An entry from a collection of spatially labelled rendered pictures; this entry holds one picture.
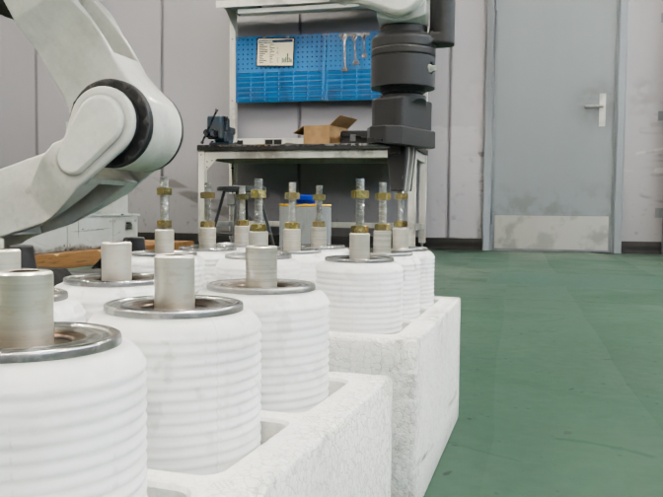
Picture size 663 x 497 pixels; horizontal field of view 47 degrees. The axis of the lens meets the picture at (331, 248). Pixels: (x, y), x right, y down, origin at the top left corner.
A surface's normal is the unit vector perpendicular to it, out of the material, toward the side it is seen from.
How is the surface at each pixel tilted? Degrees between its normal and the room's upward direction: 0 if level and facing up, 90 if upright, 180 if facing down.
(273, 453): 0
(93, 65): 90
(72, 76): 90
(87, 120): 90
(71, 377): 58
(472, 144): 90
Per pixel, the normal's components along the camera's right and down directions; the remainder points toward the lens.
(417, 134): 0.80, 0.04
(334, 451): 0.95, 0.03
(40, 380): 0.42, -0.50
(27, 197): -0.23, 0.05
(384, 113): -0.61, 0.04
